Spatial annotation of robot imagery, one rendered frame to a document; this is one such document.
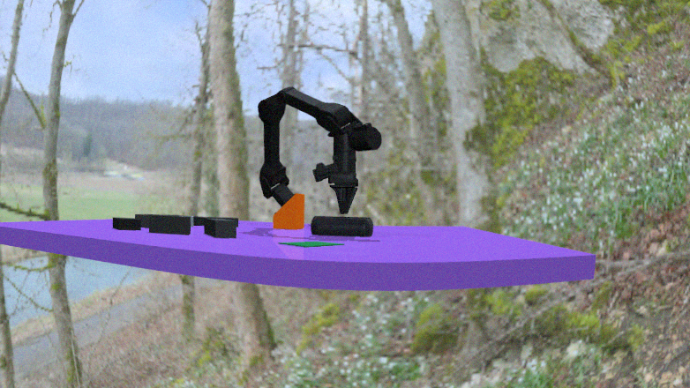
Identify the green rectangular block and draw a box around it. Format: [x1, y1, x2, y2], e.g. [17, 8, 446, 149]
[278, 241, 345, 248]

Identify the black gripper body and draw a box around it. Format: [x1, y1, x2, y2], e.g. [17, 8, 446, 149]
[328, 151, 358, 187]

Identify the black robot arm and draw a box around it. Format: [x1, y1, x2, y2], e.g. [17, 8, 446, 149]
[258, 86, 382, 208]

